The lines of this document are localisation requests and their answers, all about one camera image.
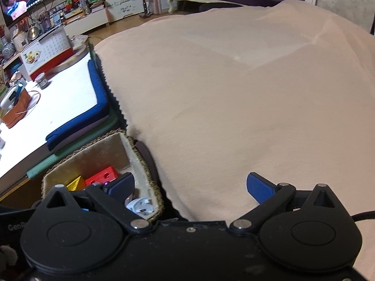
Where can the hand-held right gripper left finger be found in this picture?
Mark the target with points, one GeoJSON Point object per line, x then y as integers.
{"type": "Point", "coordinates": [121, 186]}

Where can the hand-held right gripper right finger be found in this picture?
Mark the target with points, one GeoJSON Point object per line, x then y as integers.
{"type": "Point", "coordinates": [260, 186]}

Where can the red building block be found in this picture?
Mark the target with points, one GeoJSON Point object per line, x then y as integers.
{"type": "Point", "coordinates": [101, 176]}

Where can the white power plug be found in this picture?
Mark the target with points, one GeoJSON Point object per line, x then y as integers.
{"type": "Point", "coordinates": [140, 206]}

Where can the woven lined basket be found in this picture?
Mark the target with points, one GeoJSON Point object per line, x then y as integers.
{"type": "Point", "coordinates": [88, 158]}

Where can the yellow building block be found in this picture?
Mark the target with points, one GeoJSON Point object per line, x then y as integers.
{"type": "Point", "coordinates": [76, 183]}

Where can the person's left hand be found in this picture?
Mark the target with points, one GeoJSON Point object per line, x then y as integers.
{"type": "Point", "coordinates": [7, 257]}

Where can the green foam mat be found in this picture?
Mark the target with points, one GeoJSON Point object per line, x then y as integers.
{"type": "Point", "coordinates": [88, 143]}

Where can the black zigzag-edged mat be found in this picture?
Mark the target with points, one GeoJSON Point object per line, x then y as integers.
{"type": "Point", "coordinates": [110, 93]}

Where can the blue cushion pad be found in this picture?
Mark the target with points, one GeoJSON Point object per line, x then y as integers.
{"type": "Point", "coordinates": [99, 93]}

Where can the beige blanket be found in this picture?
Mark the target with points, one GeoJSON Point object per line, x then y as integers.
{"type": "Point", "coordinates": [234, 93]}

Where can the brown leather organiser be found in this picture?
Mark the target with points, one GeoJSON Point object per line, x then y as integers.
{"type": "Point", "coordinates": [17, 111]}

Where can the white handheld device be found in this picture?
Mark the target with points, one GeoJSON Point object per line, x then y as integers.
{"type": "Point", "coordinates": [10, 98]}

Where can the small lidded jar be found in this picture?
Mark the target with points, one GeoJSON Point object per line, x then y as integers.
{"type": "Point", "coordinates": [41, 81]}

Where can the round marble board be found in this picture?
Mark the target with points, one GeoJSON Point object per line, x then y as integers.
{"type": "Point", "coordinates": [74, 55]}

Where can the desk calendar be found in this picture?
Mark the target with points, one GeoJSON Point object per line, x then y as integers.
{"type": "Point", "coordinates": [47, 54]}

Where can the white television stand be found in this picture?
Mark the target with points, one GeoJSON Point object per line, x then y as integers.
{"type": "Point", "coordinates": [88, 20]}

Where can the blue and white vase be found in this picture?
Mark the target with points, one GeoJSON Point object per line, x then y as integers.
{"type": "Point", "coordinates": [8, 49]}

